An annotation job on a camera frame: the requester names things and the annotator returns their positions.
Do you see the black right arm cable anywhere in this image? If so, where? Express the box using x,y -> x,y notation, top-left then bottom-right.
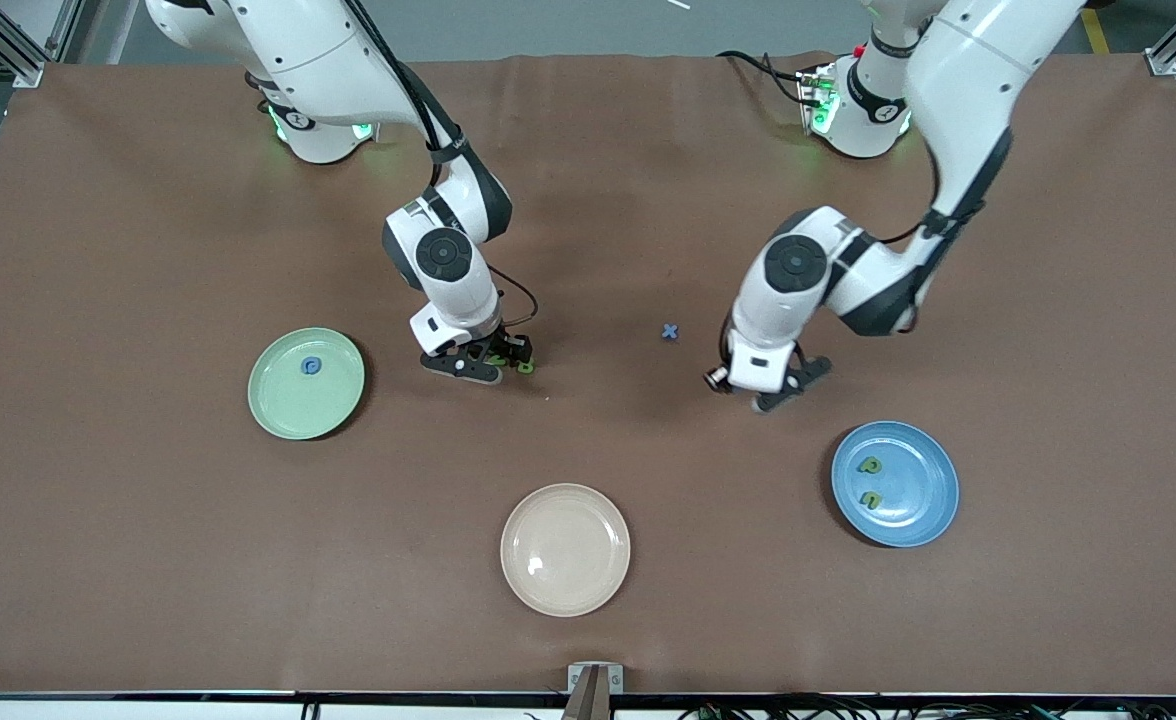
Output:
343,0 -> 539,331

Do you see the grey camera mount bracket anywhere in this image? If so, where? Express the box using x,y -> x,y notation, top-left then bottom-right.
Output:
567,662 -> 625,720

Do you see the blue plate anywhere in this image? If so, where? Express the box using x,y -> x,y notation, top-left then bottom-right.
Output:
830,420 -> 960,549

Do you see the light green plate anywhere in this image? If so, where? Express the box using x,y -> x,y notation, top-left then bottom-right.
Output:
247,327 -> 366,441

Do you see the silver base connector plate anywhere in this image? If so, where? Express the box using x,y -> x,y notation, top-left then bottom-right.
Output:
796,62 -> 841,136

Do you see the black base cable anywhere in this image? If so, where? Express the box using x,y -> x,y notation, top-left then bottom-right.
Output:
716,50 -> 811,106

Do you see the beige plate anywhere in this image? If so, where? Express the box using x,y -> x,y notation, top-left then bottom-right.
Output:
500,483 -> 632,618

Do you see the brown table mat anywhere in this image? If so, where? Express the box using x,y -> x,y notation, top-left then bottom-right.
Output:
0,52 -> 1176,696

